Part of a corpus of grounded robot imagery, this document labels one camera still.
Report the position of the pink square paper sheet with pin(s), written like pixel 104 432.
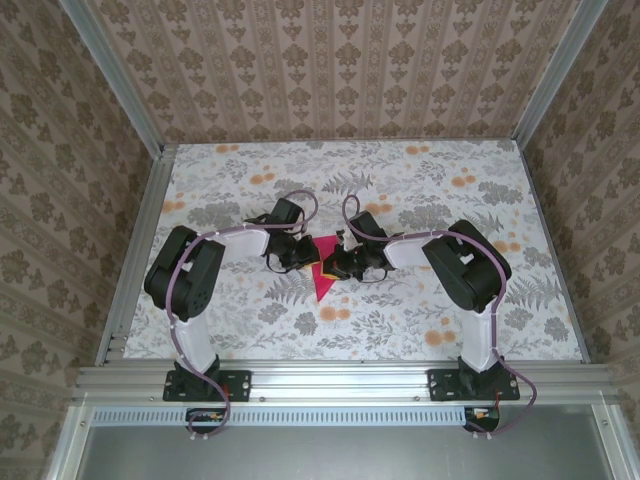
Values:
pixel 322 290

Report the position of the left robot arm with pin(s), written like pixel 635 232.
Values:
pixel 190 285

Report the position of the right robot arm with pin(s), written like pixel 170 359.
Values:
pixel 470 280

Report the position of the grey metal panel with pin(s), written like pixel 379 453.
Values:
pixel 340 455

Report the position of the black connector board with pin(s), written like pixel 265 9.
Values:
pixel 482 415
pixel 207 416

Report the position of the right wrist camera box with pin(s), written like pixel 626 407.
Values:
pixel 350 242

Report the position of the aluminium mounting rail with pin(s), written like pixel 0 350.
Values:
pixel 340 382

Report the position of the aluminium side rail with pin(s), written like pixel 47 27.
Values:
pixel 150 200

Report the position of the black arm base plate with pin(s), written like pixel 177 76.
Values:
pixel 442 385
pixel 240 385

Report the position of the aluminium frame post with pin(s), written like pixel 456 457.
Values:
pixel 115 80
pixel 555 75

